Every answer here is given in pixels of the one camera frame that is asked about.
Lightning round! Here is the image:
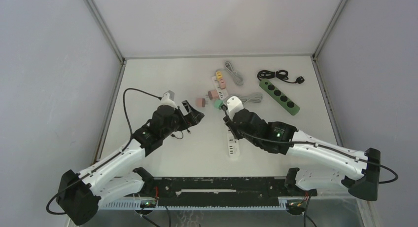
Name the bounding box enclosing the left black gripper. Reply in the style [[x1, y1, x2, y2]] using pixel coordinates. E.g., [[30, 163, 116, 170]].
[[161, 101, 204, 139]]

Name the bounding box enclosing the pink charger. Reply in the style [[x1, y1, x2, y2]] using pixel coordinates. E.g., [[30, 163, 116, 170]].
[[207, 90, 219, 100], [195, 98, 208, 108], [218, 78, 226, 89]]

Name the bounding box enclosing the short black usb cable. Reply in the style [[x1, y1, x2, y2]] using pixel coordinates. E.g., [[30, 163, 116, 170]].
[[170, 129, 192, 140]]

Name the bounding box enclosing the white power strip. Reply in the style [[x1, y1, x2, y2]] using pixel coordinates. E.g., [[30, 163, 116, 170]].
[[211, 76, 229, 100], [227, 129, 240, 160]]

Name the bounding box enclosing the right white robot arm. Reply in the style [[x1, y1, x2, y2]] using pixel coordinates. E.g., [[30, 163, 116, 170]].
[[223, 109, 381, 201]]

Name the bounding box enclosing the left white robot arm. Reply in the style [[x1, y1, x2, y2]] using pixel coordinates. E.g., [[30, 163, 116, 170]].
[[54, 100, 205, 226]]

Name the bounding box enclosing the green charger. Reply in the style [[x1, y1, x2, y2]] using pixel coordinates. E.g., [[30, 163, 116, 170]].
[[213, 99, 223, 110]]

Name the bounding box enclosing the yellow charger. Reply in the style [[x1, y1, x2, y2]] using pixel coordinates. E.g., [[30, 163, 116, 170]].
[[215, 71, 223, 80]]

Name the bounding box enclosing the green power strip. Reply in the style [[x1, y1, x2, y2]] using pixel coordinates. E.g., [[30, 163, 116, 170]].
[[259, 79, 300, 116]]

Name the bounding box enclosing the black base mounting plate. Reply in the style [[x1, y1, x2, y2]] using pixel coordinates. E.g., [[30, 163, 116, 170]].
[[133, 167, 318, 208]]

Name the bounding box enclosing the grey cord of near strip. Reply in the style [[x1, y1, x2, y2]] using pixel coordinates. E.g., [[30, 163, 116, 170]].
[[235, 92, 264, 105]]

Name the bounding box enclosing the grey cord of strip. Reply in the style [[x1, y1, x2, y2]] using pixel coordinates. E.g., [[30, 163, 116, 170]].
[[235, 92, 264, 105], [224, 61, 244, 86]]

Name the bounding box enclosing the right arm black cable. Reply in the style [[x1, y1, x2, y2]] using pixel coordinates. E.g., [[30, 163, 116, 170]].
[[222, 103, 399, 185]]

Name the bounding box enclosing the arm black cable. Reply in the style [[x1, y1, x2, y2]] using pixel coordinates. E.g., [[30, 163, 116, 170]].
[[222, 103, 399, 185], [45, 87, 163, 216]]

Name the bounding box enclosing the grey cord of far strip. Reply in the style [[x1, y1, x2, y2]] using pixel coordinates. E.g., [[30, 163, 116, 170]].
[[224, 61, 244, 86]]

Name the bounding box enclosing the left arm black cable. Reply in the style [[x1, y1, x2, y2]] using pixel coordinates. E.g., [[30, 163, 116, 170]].
[[45, 87, 163, 216]]

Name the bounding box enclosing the white slotted cable duct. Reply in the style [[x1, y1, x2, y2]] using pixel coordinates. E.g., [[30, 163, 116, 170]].
[[85, 200, 289, 210]]

